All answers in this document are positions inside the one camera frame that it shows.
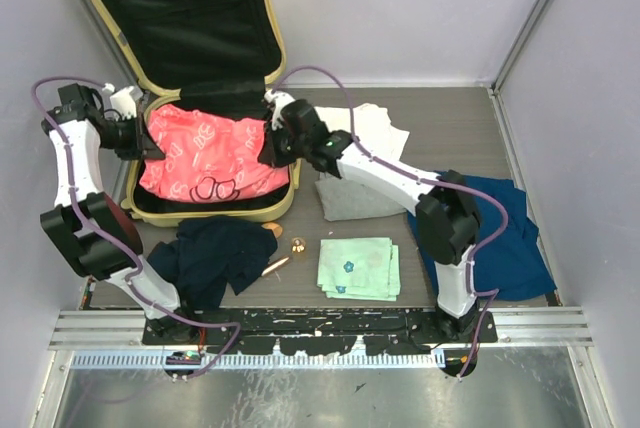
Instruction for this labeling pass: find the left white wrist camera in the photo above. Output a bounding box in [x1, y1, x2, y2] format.
[101, 83, 143, 120]

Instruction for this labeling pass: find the white garment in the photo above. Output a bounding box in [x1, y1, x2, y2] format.
[316, 103, 410, 161]

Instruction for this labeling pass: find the gold perfume bottle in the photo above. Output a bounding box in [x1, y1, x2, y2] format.
[291, 237, 306, 258]

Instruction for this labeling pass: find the yellow hard-shell suitcase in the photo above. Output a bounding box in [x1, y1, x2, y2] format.
[77, 0, 303, 228]

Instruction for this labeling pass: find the grey garment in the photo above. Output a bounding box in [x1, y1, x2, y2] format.
[315, 174, 406, 222]

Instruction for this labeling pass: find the dark navy garment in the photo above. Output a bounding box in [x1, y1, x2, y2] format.
[147, 216, 278, 312]

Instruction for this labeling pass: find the pink patterned garment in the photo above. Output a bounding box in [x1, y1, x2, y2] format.
[139, 104, 289, 204]

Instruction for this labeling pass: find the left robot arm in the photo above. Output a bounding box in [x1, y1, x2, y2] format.
[40, 78, 200, 344]

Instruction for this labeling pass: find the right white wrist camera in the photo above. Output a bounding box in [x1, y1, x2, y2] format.
[263, 89, 295, 131]

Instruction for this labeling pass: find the mint green floral cloth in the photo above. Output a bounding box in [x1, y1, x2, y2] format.
[317, 237, 401, 302]

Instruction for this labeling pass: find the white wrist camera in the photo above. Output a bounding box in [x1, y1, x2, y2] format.
[263, 89, 295, 131]
[101, 83, 143, 120]

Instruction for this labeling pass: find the blue garment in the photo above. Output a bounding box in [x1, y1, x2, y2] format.
[405, 170, 558, 302]

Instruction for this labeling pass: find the white slotted cable duct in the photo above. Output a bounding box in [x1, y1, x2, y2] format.
[71, 349, 446, 370]

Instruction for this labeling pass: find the aluminium frame rail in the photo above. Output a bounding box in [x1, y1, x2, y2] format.
[49, 307, 593, 351]

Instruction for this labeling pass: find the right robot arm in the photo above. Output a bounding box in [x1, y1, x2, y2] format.
[258, 90, 481, 342]

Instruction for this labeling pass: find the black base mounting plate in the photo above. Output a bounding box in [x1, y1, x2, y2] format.
[141, 305, 498, 356]

